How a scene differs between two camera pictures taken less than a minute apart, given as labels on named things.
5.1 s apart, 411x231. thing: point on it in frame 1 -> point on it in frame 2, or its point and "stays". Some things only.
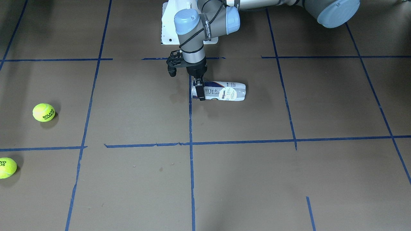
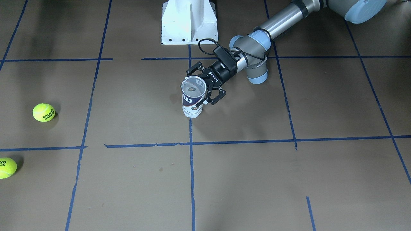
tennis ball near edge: (44, 112) stays
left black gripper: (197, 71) -> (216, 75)
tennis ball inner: (8, 167) stays
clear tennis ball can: (219, 90) -> (193, 89)
